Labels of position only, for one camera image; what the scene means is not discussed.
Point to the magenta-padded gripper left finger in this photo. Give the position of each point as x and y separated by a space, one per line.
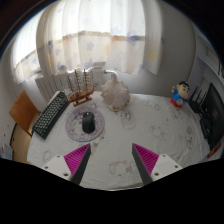
77 159

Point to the white wall shelf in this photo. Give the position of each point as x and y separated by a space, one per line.
210 60

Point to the white cartoon-print tablecloth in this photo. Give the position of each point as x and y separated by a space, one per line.
150 130

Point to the cartoon boy figurine with clock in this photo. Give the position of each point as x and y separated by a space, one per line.
180 95

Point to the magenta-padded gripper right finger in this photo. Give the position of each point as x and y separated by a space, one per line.
146 160

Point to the wooden model sailing ship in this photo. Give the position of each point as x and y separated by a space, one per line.
81 96

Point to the white radiator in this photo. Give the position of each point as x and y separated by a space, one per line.
53 83

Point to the black router with antennas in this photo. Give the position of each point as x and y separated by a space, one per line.
196 105

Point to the wooden chair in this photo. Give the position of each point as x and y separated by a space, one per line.
22 111

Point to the black keyboard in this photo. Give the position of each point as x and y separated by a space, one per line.
50 115

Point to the large white conch shell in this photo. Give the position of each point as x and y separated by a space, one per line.
115 95

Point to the white star-print curtain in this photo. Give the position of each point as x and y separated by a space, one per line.
96 33

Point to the round purple cartoon mouse pad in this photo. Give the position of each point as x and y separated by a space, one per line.
75 128

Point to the black computer mouse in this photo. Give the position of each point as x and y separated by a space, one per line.
88 122

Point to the black monitor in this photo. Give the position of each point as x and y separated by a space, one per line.
215 115

